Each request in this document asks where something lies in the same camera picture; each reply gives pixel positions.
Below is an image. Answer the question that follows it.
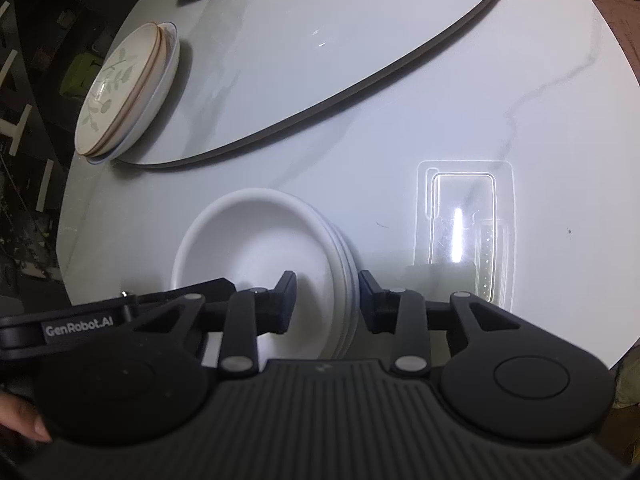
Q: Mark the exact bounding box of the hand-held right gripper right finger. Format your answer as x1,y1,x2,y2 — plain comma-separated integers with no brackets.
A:
360,270,523,376

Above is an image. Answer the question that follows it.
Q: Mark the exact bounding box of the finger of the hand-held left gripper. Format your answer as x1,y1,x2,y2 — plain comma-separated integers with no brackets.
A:
135,277,237,307

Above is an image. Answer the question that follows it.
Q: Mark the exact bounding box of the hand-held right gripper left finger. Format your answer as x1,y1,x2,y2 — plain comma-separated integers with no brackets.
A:
132,270,297,377

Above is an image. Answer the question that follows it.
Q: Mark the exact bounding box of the white bowl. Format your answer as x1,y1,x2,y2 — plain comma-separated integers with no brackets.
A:
310,210,353,360
171,188,337,361

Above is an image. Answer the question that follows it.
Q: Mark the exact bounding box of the plain white plate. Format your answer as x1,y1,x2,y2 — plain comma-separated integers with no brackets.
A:
86,21,181,164

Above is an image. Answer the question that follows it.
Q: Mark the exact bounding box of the person's left hand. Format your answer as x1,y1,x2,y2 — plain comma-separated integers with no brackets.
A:
0,392,53,444

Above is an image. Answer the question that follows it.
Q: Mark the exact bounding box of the clear plastic packaging tray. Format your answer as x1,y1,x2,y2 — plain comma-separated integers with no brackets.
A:
404,159,517,311

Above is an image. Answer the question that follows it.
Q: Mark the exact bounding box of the grey table turntable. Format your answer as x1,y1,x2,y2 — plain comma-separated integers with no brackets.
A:
112,0,517,170

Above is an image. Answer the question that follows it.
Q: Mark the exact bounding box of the green plastic stool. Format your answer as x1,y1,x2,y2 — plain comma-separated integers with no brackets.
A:
59,52,107,100

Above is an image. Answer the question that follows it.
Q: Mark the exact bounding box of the beige cushion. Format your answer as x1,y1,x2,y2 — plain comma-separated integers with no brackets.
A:
611,347,640,411

